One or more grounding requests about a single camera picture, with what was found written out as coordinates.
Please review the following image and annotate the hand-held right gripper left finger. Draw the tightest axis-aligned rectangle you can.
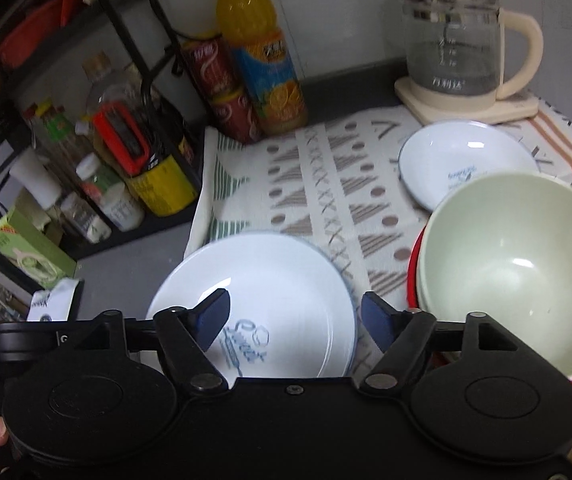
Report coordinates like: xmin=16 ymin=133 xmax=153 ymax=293
xmin=72 ymin=288 xmax=231 ymax=394

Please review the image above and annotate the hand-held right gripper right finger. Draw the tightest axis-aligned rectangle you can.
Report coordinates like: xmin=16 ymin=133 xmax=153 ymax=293
xmin=360 ymin=290 xmax=542 ymax=392

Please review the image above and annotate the red bowl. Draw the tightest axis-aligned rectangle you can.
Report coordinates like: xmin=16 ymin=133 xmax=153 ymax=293
xmin=408 ymin=224 xmax=572 ymax=387

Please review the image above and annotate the large white blue-rimmed plate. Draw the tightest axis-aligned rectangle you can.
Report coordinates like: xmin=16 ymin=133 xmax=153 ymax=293
xmin=145 ymin=231 xmax=358 ymax=379

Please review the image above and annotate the pale green bowl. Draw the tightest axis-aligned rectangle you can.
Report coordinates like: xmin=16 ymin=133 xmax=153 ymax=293
xmin=418 ymin=172 xmax=572 ymax=380

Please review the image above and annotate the small white blue-rimmed plate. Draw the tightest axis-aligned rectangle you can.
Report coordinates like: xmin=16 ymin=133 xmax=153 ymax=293
xmin=398 ymin=120 xmax=539 ymax=213

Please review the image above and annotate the white plastic packet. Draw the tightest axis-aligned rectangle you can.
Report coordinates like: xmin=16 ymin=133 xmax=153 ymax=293
xmin=26 ymin=279 xmax=78 ymax=322

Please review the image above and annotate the green carton box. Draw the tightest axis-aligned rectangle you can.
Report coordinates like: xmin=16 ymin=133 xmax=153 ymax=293
xmin=0 ymin=207 xmax=78 ymax=292

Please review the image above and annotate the small clear spice jar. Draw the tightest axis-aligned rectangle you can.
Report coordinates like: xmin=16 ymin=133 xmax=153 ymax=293
xmin=59 ymin=192 xmax=113 ymax=244

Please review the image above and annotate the yellow tin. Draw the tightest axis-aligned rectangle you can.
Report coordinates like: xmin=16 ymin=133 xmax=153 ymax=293
xmin=128 ymin=152 xmax=197 ymax=217

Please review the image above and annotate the white-lid spice jar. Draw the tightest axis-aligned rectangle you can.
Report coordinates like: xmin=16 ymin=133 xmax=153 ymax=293
xmin=100 ymin=182 xmax=145 ymax=232

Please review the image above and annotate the patterned table mat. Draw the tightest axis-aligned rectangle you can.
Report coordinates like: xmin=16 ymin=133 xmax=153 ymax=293
xmin=185 ymin=102 xmax=572 ymax=382

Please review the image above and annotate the white bottle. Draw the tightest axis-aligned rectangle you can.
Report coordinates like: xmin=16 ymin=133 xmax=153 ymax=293
xmin=9 ymin=148 xmax=62 ymax=209

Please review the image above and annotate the white-cap bottle with red label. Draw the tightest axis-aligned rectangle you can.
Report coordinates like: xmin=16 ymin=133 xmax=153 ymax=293
xmin=75 ymin=153 xmax=118 ymax=197

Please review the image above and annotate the red drink can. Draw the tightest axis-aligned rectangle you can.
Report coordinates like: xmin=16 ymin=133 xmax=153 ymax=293
xmin=180 ymin=35 xmax=239 ymax=99
xmin=208 ymin=87 xmax=262 ymax=145

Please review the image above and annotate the red-framed kitchen tool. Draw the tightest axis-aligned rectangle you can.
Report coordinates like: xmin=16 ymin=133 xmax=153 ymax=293
xmin=90 ymin=100 xmax=153 ymax=175

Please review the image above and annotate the green-label sauce bottle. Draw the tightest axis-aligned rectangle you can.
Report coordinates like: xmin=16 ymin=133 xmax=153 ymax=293
xmin=23 ymin=102 xmax=93 ymax=177

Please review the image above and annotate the cream kettle base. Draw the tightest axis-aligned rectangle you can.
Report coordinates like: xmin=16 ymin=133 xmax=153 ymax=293
xmin=394 ymin=77 xmax=540 ymax=126

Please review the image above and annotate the clear plastic oil bottle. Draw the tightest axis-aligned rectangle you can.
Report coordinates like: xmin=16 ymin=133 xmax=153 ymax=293
xmin=83 ymin=52 xmax=157 ymax=161

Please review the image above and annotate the orange juice bottle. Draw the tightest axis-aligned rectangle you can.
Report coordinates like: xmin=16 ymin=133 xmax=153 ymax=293
xmin=215 ymin=0 xmax=309 ymax=136

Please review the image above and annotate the black metal rack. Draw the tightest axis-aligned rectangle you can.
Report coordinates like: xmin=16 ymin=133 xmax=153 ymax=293
xmin=0 ymin=0 xmax=205 ymax=262

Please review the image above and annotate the red plastic container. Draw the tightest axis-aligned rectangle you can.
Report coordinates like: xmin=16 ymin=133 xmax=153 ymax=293
xmin=0 ymin=0 xmax=68 ymax=69

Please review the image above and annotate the glass kettle with cream handle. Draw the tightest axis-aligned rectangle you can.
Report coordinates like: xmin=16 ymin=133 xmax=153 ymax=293
xmin=395 ymin=0 xmax=545 ymax=107

